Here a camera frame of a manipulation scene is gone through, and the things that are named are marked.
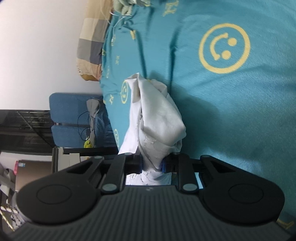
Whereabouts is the white t-shirt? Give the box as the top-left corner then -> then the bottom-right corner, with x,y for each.
119,73 -> 186,186

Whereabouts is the yellow plush toy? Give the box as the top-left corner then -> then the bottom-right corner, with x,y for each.
84,140 -> 93,148

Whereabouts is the white desk with black legs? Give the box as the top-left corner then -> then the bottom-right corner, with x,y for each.
1,148 -> 112,172

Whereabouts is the blue covered chair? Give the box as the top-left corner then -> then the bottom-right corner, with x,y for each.
51,125 -> 117,148
49,93 -> 106,126

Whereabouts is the grey cloth on chair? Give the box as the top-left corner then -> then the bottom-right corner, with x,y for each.
86,99 -> 101,147

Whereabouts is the cardboard box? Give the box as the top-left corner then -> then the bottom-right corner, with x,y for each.
14,160 -> 52,192

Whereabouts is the teal patterned bed sheet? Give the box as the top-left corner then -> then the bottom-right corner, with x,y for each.
101,1 -> 295,230

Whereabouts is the checkered pillow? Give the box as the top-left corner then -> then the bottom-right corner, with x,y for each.
76,0 -> 113,81

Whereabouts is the green fleece blanket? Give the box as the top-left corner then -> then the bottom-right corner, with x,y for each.
113,0 -> 151,16

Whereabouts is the black cable on chair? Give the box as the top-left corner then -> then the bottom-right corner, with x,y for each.
77,110 -> 95,142

